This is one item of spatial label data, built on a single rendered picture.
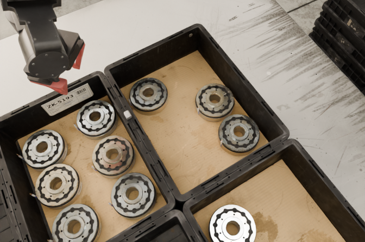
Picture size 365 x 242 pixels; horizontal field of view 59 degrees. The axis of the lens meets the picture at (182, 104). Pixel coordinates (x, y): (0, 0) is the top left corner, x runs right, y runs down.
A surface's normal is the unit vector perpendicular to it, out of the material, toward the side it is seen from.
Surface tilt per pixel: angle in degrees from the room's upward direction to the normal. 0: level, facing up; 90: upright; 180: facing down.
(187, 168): 0
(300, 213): 0
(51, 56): 91
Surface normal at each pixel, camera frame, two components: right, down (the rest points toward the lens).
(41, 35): 0.33, -0.52
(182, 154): -0.04, -0.47
